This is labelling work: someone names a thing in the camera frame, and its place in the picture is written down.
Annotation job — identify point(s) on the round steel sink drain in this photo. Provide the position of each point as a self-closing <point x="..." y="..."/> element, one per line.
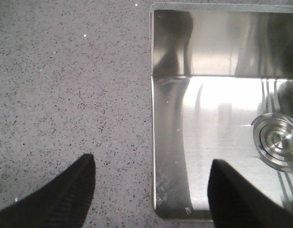
<point x="273" y="138"/>

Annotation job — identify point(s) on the stainless steel sink basin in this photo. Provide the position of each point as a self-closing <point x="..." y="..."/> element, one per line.
<point x="215" y="68"/>

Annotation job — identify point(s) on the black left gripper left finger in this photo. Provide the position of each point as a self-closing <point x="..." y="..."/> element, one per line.
<point x="62" y="203"/>

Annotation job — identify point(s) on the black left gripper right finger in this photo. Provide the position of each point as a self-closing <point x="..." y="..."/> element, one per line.
<point x="235" y="203"/>

